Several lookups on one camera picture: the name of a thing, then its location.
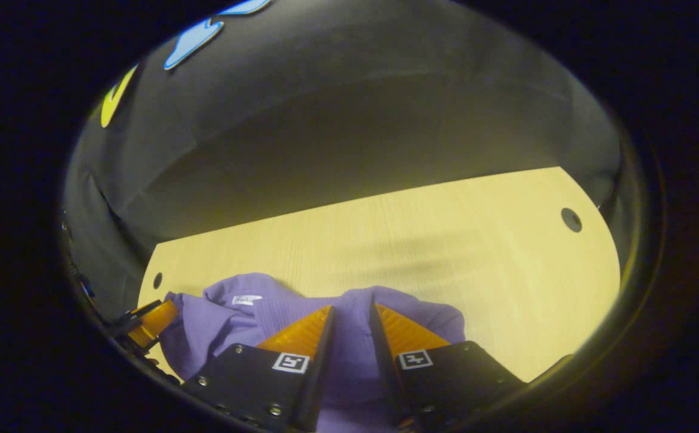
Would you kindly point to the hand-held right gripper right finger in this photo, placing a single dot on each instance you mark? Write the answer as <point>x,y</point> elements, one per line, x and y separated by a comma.
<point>388,373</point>

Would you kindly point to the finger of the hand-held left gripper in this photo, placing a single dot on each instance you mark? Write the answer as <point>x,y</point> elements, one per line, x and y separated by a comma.
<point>157,322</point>

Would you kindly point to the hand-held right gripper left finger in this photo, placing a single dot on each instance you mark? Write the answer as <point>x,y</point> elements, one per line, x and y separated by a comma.
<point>319,373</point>

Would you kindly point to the purple ribbed button shirt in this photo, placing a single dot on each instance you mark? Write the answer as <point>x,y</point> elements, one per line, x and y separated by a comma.
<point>349,373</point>

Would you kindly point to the black backdrop cloth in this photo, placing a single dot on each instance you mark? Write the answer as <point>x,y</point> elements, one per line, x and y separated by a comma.
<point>355,120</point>

